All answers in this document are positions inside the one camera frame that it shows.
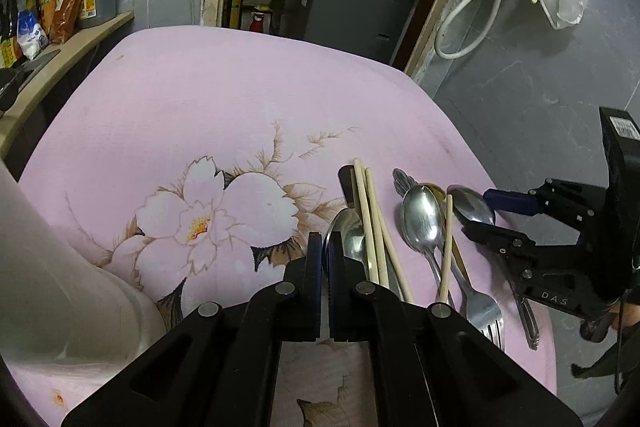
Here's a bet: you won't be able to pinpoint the white plastic utensil holder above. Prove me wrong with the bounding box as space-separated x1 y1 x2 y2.
1 168 165 364

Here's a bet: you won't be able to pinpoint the wooden chopstick crossing spoons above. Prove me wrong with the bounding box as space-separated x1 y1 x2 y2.
438 194 454 303

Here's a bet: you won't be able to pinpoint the wooden chopstick middle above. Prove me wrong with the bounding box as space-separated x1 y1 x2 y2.
364 168 414 303

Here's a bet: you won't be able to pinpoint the oval steel spoon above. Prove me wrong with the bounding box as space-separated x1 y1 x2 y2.
400 184 444 287

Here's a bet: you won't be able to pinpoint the steel fork ornate handle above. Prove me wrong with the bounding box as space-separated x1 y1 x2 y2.
393 168 506 350

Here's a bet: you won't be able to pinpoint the black wok pan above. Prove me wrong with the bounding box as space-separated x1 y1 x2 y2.
0 50 60 113

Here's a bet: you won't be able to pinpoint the steel table knife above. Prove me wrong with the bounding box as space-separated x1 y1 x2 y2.
337 165 404 301

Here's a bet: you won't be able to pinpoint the red white bottle on floor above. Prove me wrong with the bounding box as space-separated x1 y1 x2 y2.
248 6 265 34

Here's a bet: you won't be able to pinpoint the grey cabinet in backroom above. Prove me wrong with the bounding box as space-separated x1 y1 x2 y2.
291 0 414 64

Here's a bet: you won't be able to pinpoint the white blue salt bag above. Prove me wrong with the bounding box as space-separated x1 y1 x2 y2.
17 10 49 61

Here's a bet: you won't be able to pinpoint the orange snack packet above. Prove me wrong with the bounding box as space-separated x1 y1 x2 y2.
50 0 82 44

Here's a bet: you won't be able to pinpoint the white hose on wall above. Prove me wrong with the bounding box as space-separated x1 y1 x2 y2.
433 0 516 61

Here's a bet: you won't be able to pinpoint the large round steel spoon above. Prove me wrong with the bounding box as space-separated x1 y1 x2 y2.
323 208 369 277

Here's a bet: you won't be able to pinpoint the small steel spoon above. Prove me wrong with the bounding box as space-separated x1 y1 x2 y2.
447 185 540 350

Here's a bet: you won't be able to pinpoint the dark sauce bottle yellow label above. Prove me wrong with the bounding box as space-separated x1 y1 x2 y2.
1 0 25 68

